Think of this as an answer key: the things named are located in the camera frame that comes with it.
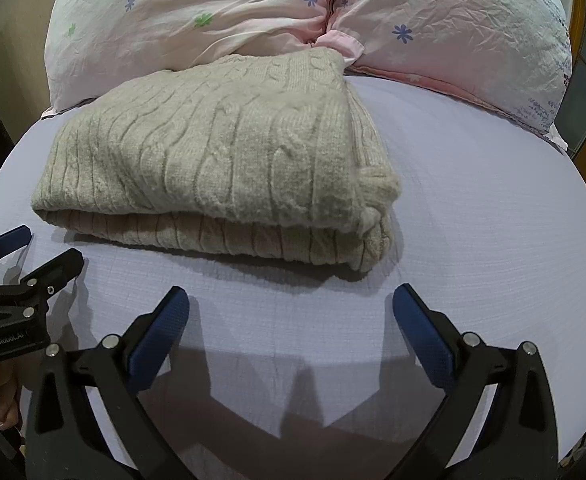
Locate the lavender bed sheet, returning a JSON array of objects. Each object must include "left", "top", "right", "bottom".
[{"left": 0, "top": 74, "right": 586, "bottom": 467}]

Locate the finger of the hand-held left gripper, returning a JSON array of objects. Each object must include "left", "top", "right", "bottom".
[
  {"left": 0, "top": 226, "right": 33, "bottom": 274},
  {"left": 0, "top": 247, "right": 85, "bottom": 321}
]

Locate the person's left hand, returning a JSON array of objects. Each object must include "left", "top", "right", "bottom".
[{"left": 0, "top": 360, "right": 22, "bottom": 430}]

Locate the beige cable-knit sweater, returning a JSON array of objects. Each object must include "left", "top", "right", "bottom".
[{"left": 30, "top": 48, "right": 402, "bottom": 274}]

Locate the pink floral tree-print pillow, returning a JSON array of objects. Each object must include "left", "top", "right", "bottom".
[{"left": 44, "top": 0, "right": 364, "bottom": 114}]

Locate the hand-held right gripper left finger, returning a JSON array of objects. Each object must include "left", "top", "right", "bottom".
[{"left": 25, "top": 285, "right": 194, "bottom": 480}]

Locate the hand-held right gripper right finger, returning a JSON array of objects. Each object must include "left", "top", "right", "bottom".
[{"left": 392, "top": 283, "right": 560, "bottom": 480}]

